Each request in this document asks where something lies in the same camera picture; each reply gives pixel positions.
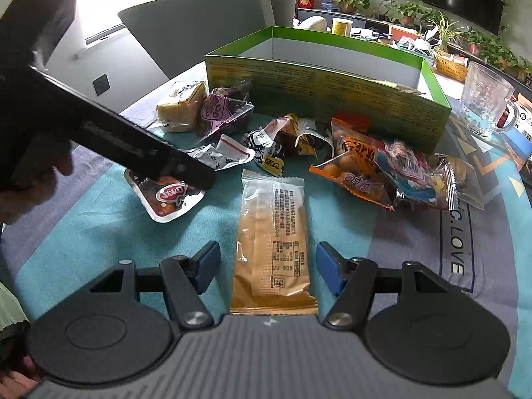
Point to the red jelly cup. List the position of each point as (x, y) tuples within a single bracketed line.
[(165, 199)]

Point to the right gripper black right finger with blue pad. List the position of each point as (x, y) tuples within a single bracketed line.
[(412, 321)]

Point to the teal patterned table mat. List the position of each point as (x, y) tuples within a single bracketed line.
[(94, 220)]

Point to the orange snack bag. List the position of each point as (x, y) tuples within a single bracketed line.
[(354, 164)]

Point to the left hand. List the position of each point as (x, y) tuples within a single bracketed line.
[(35, 180)]

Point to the tan foil snack packet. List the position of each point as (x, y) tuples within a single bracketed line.
[(270, 272)]

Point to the colourful clear candy bag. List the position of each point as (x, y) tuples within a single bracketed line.
[(416, 184)]

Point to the white red-striped wrapper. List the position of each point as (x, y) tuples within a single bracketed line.
[(228, 153)]

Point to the purple snack packet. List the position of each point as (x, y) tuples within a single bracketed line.
[(226, 110)]

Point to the woven basket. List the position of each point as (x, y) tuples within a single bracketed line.
[(453, 66)]

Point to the clear pastry packet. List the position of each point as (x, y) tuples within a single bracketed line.
[(467, 184)]

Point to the yellow tin can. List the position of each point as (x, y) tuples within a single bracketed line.
[(342, 27)]

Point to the green cardboard box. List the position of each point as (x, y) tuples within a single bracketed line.
[(317, 75)]

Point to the sandwich cake in wrapper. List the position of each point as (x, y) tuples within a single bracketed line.
[(178, 111)]

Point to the black yellow snack packet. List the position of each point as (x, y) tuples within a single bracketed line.
[(286, 137)]

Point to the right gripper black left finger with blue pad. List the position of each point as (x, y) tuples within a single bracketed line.
[(125, 321)]

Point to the clear glass mug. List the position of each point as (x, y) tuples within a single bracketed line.
[(485, 106)]

